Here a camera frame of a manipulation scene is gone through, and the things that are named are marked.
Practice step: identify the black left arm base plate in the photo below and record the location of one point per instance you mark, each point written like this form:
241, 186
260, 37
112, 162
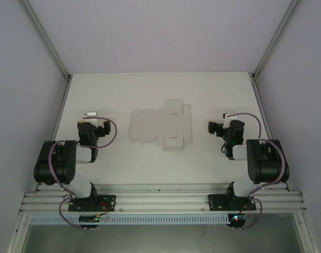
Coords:
110, 203

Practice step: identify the aluminium mounting rail beam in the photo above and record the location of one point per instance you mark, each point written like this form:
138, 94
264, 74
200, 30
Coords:
160, 200

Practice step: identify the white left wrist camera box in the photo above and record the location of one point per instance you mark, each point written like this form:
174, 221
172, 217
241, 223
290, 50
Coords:
93, 116

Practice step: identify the aluminium frame leg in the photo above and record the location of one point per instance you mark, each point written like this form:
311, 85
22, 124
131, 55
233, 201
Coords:
16, 234
303, 234

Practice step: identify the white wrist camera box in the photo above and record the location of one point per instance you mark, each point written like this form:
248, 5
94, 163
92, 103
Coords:
228, 118
93, 116

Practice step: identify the white paper box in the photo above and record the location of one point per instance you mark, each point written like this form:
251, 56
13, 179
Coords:
173, 124

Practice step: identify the aluminium table side rail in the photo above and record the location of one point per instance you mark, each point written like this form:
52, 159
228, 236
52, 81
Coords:
267, 126
56, 126

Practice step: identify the grey metal panel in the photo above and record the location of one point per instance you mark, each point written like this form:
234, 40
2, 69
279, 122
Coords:
160, 238

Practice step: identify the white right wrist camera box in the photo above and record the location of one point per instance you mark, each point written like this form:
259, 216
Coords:
228, 118

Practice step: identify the aluminium frame post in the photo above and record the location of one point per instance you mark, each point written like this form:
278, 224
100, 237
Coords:
48, 39
273, 39

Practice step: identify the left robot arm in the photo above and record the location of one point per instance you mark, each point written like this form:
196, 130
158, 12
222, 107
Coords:
54, 166

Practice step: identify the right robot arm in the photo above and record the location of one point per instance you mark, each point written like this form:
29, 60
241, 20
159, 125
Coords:
265, 168

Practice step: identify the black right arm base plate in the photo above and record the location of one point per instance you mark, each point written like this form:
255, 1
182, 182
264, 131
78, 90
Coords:
215, 203

